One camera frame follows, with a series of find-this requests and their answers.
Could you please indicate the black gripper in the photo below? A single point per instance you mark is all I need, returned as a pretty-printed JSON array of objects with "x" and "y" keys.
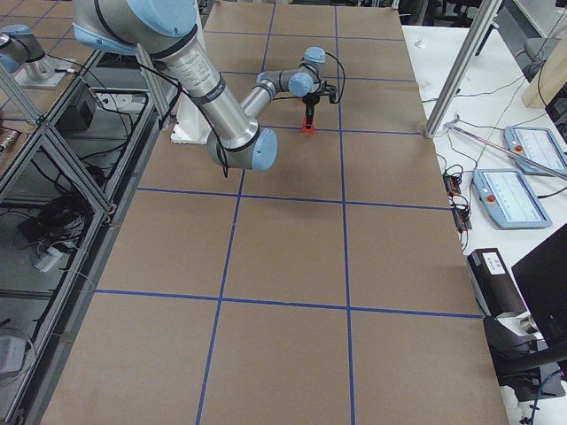
[{"x": 311, "y": 98}]

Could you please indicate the red block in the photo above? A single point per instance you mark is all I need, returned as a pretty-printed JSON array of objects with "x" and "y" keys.
[{"x": 308, "y": 128}]

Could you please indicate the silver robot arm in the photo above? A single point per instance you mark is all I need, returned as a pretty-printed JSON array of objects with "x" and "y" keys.
[
  {"x": 24, "y": 57},
  {"x": 121, "y": 27}
]

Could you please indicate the long metal rod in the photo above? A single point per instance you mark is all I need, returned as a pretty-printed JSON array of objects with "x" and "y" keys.
[{"x": 526, "y": 165}]

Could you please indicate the small circuit board far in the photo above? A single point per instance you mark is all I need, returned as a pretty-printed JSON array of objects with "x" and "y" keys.
[{"x": 452, "y": 184}]

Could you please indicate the small circuit board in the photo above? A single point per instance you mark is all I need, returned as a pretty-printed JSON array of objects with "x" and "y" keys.
[
  {"x": 461, "y": 216},
  {"x": 452, "y": 184}
]

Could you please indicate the small circuit board near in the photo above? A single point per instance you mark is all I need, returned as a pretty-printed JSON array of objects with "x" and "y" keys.
[{"x": 461, "y": 216}]

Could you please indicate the near blue teach pendant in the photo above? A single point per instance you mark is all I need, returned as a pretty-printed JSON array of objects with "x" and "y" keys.
[{"x": 509, "y": 199}]

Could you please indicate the blue teach pendant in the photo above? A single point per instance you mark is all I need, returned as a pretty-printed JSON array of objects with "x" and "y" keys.
[
  {"x": 509, "y": 199},
  {"x": 537, "y": 144}
]

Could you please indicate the far blue teach pendant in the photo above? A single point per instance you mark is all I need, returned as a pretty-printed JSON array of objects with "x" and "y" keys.
[{"x": 537, "y": 144}]

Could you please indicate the black cardboard box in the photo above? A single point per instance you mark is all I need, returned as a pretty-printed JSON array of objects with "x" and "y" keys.
[{"x": 493, "y": 285}]

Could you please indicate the black monitor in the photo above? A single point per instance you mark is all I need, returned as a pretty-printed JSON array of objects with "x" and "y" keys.
[{"x": 541, "y": 278}]

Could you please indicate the black monitor stand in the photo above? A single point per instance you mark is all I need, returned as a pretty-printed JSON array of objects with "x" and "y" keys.
[{"x": 521, "y": 362}]

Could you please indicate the white camera post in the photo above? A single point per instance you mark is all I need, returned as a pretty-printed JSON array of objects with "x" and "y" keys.
[{"x": 188, "y": 128}]

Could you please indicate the aluminium frame post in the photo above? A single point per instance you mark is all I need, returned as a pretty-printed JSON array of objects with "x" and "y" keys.
[{"x": 470, "y": 45}]

